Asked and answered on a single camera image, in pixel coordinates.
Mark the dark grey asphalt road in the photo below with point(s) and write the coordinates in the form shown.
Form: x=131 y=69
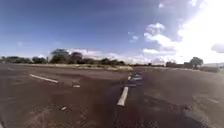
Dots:
x=83 y=100

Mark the tree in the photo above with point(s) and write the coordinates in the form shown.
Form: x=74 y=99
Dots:
x=196 y=61

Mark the dry yellow grass verge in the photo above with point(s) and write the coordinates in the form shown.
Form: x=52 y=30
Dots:
x=83 y=66

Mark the row of trees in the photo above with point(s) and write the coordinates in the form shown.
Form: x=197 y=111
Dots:
x=63 y=57

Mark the white painted line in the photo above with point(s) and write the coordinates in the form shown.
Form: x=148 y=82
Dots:
x=43 y=78

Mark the white dashed centre line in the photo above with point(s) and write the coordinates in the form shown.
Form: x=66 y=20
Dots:
x=123 y=96

